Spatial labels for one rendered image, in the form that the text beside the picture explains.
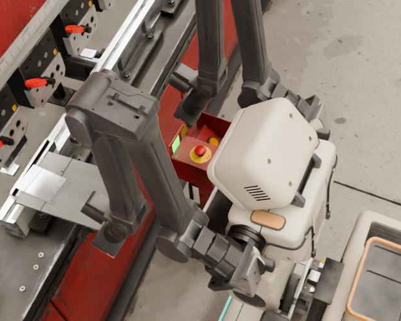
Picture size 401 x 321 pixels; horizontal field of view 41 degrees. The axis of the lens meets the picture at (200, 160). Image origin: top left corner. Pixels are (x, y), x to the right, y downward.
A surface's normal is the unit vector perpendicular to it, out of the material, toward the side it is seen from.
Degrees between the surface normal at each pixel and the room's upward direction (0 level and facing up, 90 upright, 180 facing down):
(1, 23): 90
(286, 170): 48
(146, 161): 90
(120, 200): 87
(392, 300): 0
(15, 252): 0
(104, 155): 90
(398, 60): 0
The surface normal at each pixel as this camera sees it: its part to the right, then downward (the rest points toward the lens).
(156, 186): -0.38, 0.77
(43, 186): -0.05, -0.56
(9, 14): 0.94, 0.26
